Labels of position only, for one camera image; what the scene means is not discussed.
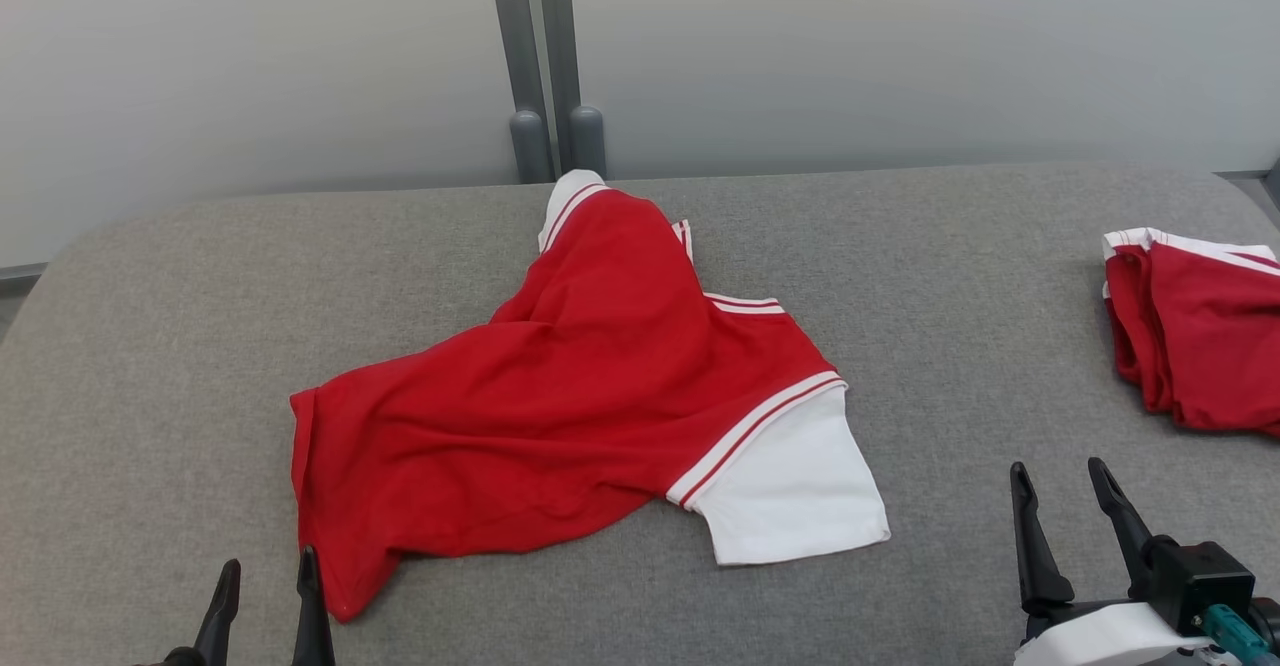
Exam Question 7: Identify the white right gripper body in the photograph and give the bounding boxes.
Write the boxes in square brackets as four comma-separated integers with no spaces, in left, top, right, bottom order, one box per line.
[1013,596,1227,666]

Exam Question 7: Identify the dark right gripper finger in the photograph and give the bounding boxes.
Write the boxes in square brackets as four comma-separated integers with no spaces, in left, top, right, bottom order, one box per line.
[1088,457,1167,597]
[1009,462,1076,617]

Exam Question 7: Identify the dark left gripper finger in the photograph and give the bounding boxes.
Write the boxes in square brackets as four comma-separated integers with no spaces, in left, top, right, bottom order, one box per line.
[195,559,242,666]
[292,546,336,666]

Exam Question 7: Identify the red shorts white trim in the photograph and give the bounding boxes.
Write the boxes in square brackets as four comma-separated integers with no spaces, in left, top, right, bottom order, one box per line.
[1102,227,1280,439]

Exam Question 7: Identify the red shirt white sleeves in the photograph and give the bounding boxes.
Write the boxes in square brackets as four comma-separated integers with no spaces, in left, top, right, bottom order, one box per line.
[288,169,891,624]

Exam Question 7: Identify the grey metal posts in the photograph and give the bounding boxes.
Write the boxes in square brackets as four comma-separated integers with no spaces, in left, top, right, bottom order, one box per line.
[485,0,548,182]

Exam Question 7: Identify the grey partition upright strip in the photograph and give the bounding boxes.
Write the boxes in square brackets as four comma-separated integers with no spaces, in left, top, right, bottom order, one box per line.
[535,0,583,177]

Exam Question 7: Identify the teal connector right arm cable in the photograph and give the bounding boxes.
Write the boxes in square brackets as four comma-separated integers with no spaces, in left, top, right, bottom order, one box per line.
[1200,604,1280,666]

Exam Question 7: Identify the grey cylindrical post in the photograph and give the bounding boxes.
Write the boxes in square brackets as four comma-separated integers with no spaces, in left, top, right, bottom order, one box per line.
[510,109,555,185]
[570,104,608,179]

